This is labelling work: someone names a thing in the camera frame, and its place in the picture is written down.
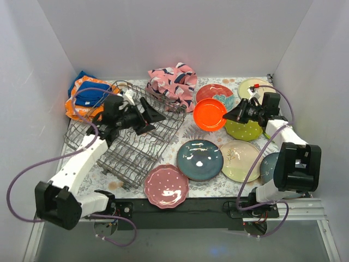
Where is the small orange plate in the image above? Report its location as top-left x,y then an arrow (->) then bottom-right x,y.
193,98 -> 227,132

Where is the dark teal plate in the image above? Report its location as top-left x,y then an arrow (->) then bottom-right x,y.
176,139 -> 224,182

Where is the pink dotted plate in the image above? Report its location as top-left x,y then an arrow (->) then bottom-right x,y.
144,164 -> 189,209

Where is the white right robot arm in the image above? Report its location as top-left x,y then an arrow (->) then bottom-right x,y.
223,92 -> 322,217

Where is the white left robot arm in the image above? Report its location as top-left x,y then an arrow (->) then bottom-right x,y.
34,95 -> 165,230

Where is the olive green dotted plate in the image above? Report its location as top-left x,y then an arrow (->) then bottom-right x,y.
225,120 -> 263,141

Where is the red plate with teal flower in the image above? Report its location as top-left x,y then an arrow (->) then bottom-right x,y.
195,84 -> 235,111

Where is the cream plate at back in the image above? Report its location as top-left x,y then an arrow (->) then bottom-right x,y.
238,78 -> 276,104

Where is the lime green plate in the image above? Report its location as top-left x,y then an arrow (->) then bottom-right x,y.
263,132 -> 274,141

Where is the floral tablecloth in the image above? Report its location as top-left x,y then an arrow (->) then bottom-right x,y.
53,76 -> 290,199

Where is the pink patterned cloth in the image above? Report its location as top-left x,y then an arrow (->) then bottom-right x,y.
146,62 -> 197,112

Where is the cream and green plate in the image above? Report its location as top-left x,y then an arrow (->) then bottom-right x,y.
220,140 -> 260,182

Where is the orange and blue cloth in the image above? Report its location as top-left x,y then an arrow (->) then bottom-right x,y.
65,71 -> 121,121

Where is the grey blue plate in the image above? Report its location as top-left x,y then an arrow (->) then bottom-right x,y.
260,152 -> 279,184

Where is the black base bar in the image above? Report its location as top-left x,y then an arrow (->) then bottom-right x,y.
100,197 -> 279,231

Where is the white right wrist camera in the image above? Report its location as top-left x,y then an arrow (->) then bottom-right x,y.
248,84 -> 263,101

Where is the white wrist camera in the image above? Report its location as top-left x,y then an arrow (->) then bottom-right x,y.
248,84 -> 263,101
120,90 -> 135,106

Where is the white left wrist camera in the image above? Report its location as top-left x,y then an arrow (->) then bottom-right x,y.
120,90 -> 135,106

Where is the grey wire dish rack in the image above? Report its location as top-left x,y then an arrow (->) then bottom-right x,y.
64,80 -> 188,190

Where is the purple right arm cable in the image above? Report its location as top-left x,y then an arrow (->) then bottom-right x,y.
236,85 -> 297,240

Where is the aluminium rail frame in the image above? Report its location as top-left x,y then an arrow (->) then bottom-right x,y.
24,199 -> 340,261

